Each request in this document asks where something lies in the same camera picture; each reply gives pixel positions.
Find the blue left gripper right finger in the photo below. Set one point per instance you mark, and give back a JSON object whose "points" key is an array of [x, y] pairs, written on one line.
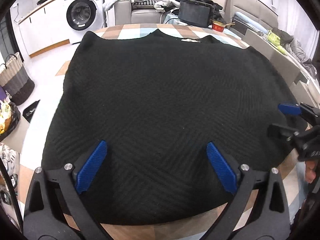
{"points": [[225, 167]]}

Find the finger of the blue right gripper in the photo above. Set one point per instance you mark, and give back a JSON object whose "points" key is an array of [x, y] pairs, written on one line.
{"points": [[288, 109]]}

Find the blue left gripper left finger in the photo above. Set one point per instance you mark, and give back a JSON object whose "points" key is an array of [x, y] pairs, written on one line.
{"points": [[87, 166]]}

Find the black knit sweater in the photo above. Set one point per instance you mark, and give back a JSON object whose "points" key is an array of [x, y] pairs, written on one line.
{"points": [[158, 101]]}

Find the person's right hand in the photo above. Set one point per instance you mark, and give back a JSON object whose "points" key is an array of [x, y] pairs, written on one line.
{"points": [[310, 170]]}

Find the green cloth item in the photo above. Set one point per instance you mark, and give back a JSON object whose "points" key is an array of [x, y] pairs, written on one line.
{"points": [[275, 40]]}

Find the woven laundry basket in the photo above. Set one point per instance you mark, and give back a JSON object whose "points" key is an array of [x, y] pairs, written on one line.
{"points": [[15, 80]]}

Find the red round tin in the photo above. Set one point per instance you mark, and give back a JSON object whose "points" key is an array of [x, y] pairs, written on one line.
{"points": [[218, 26]]}

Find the white washing machine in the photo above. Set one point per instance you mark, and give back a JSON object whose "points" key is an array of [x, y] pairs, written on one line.
{"points": [[83, 16]]}

